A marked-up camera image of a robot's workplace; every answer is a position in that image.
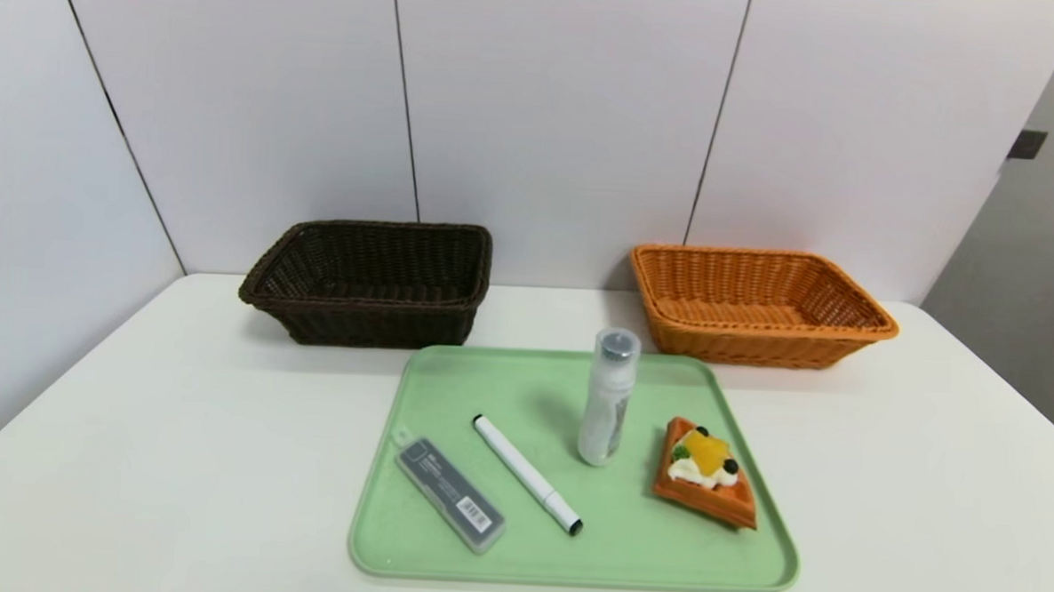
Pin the white translucent plastic bottle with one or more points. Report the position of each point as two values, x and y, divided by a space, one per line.
605 406

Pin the white marker pen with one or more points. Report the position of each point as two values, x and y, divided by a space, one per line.
524 472

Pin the grey clear pencil lead case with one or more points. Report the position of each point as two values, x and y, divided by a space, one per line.
447 493

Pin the toy waffle with fruit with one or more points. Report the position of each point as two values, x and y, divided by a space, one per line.
714 500

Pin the dark brown wicker basket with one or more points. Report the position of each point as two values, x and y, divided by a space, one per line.
366 325

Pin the orange wicker basket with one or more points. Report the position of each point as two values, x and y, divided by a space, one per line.
756 346

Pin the green plastic tray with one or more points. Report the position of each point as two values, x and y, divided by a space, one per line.
523 394

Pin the dark square wall fixture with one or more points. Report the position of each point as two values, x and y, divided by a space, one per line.
1027 144

